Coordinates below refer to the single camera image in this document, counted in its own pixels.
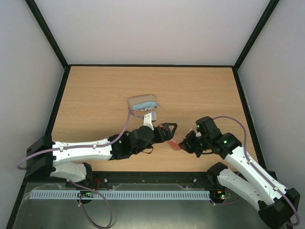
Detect red sunglasses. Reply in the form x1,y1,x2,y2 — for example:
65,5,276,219
158,124,193,151

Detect blue cleaning cloth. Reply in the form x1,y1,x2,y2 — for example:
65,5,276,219
132,101,157,111

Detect american flag glasses case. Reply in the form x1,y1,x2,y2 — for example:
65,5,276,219
128,94,157,113

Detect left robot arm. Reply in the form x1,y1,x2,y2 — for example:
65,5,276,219
25,123,178,185

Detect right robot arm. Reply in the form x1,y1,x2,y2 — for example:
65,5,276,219
178,116,300,229

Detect right electronics board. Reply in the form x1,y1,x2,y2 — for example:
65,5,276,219
210,188,233,200

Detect electronics board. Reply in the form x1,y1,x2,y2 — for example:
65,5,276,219
75,190,100,199
210,188,233,200

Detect left electronics board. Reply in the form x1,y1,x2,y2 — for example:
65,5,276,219
75,190,100,199

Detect light blue slotted cable duct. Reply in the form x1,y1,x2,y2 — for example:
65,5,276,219
29,190,210,200

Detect black front mounting rail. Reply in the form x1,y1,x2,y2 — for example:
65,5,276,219
80,170,224,190

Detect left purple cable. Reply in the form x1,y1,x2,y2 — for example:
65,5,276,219
18,107,143,229

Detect purple cable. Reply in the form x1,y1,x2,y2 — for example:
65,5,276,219
209,116,300,227
18,107,143,229

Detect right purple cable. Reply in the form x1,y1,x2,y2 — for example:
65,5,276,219
209,116,300,227

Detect black aluminium frame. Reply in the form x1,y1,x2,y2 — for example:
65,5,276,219
0,0,305,229

